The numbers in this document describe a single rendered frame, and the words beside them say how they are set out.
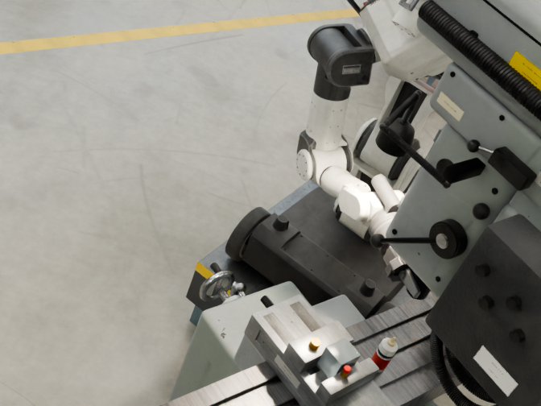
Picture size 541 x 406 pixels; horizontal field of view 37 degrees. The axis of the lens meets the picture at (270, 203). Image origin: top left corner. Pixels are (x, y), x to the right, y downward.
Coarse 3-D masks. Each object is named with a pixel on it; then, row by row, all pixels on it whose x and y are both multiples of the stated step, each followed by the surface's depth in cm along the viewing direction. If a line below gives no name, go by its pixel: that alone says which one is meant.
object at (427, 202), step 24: (456, 144) 144; (408, 192) 157; (432, 192) 151; (456, 192) 146; (480, 192) 142; (504, 192) 139; (408, 216) 157; (432, 216) 152; (456, 216) 148; (408, 264) 160; (432, 264) 155; (456, 264) 150; (432, 288) 156
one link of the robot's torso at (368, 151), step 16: (400, 80) 226; (416, 80) 229; (400, 96) 233; (384, 112) 232; (416, 112) 232; (368, 128) 241; (416, 128) 234; (368, 144) 239; (416, 144) 239; (368, 160) 242; (384, 160) 238; (400, 160) 236
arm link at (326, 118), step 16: (320, 112) 198; (336, 112) 198; (320, 128) 200; (336, 128) 201; (304, 144) 204; (320, 144) 202; (336, 144) 204; (304, 160) 203; (352, 160) 206; (304, 176) 204
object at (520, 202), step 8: (520, 192) 135; (512, 200) 137; (520, 200) 135; (528, 200) 134; (520, 208) 135; (528, 208) 134; (536, 208) 133; (528, 216) 134; (536, 216) 133; (536, 224) 133
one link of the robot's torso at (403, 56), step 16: (352, 0) 188; (368, 0) 188; (384, 0) 187; (368, 16) 188; (384, 16) 186; (368, 32) 190; (384, 32) 186; (400, 32) 185; (384, 48) 187; (400, 48) 185; (416, 48) 185; (432, 48) 185; (384, 64) 190; (400, 64) 187; (416, 64) 187; (432, 64) 191
